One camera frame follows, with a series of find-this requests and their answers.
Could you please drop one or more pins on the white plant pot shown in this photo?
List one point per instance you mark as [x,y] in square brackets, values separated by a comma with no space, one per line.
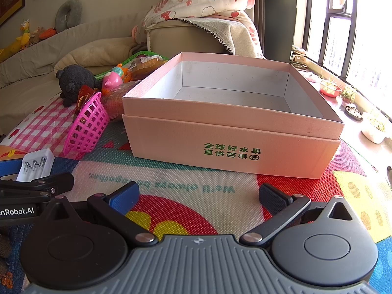
[373,133]

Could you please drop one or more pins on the red foil wrapper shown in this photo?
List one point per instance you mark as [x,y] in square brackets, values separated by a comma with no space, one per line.
[84,95]

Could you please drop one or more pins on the brown plush toy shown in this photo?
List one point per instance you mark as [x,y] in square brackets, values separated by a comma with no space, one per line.
[36,36]

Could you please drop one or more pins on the dark window frame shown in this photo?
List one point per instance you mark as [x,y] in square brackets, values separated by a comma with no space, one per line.
[324,15]

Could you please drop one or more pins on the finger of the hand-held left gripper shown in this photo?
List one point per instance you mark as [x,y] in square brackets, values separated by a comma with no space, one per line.
[46,183]

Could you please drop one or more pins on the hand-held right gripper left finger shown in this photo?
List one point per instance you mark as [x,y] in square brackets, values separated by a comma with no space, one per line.
[124,197]

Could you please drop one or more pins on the pink toy pig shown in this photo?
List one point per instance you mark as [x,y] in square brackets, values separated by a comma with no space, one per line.
[111,81]

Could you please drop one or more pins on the beige folded blanket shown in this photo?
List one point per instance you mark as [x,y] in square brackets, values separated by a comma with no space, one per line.
[92,52]

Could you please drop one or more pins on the beige sofa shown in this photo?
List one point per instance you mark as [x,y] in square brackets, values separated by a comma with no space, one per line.
[183,36]

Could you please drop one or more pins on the grey neck pillow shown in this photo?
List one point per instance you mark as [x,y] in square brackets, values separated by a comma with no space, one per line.
[62,15]

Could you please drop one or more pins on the floral printed blanket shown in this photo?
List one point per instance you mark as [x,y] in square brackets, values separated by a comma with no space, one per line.
[196,3]

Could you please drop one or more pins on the colourful printed play mat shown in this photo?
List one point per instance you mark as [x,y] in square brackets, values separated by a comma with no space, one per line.
[190,196]

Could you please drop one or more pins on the orange plastic toy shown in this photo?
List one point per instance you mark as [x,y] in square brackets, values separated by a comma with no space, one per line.
[120,68]

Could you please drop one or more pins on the pink plastic basket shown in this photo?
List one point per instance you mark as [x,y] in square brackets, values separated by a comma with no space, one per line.
[88,125]

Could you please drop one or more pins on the yellow plush duck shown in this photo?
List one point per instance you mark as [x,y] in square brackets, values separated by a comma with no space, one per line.
[24,36]

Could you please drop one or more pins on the pastries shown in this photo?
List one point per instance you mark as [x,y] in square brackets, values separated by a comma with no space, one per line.
[118,101]

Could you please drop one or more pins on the pink cardboard box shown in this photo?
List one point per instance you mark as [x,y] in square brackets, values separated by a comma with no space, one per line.
[214,134]

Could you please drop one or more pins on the fringed beige cloth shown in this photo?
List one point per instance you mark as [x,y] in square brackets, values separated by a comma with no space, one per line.
[226,33]

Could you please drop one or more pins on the red plant pot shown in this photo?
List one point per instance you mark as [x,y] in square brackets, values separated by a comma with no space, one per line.
[330,90]

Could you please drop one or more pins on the white battery charger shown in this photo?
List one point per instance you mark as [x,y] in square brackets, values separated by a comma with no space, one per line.
[33,164]

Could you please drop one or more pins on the black plush toy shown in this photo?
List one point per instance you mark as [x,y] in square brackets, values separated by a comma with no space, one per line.
[73,79]

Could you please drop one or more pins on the grey curtain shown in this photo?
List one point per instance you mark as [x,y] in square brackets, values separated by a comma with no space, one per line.
[275,12]

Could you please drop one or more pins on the orange plush toy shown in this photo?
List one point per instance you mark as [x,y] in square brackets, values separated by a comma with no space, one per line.
[48,33]

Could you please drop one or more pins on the small potted plant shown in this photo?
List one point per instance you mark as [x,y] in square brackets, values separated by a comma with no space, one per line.
[348,96]

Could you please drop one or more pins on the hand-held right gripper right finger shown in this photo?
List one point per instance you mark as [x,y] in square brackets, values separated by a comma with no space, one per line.
[272,197]

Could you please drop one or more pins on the yellow plush toy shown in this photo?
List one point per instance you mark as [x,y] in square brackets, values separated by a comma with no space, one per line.
[7,52]

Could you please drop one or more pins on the dark shallow bowl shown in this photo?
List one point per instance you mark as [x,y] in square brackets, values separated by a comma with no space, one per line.
[353,112]

